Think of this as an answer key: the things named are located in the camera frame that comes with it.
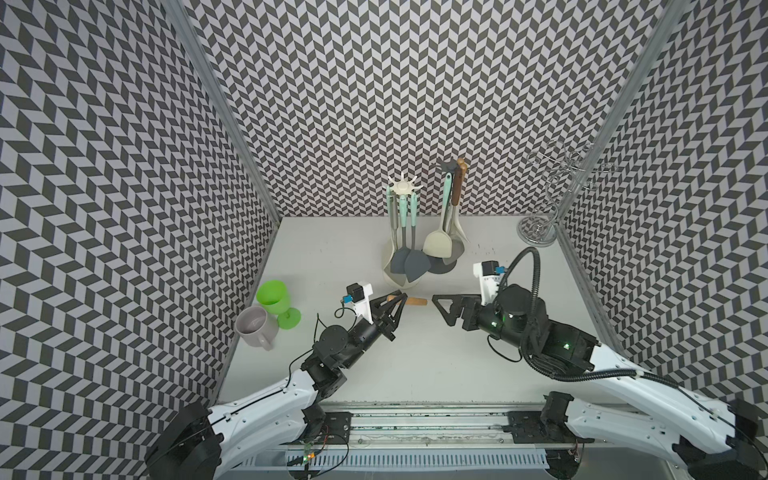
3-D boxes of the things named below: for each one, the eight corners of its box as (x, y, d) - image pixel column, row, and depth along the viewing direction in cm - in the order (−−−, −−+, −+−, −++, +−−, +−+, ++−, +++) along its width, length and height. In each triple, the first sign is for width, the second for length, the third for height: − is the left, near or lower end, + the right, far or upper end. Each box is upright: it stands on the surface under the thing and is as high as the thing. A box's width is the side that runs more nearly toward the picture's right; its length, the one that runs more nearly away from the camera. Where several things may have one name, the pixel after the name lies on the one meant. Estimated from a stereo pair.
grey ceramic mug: (239, 339, 87) (223, 324, 79) (257, 316, 92) (243, 300, 84) (270, 353, 84) (256, 338, 77) (286, 328, 89) (275, 312, 81)
